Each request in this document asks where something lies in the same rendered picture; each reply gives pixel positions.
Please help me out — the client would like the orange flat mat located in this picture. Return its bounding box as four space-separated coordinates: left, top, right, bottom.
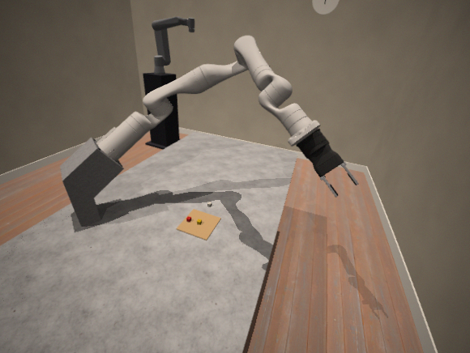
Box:
176 209 221 240

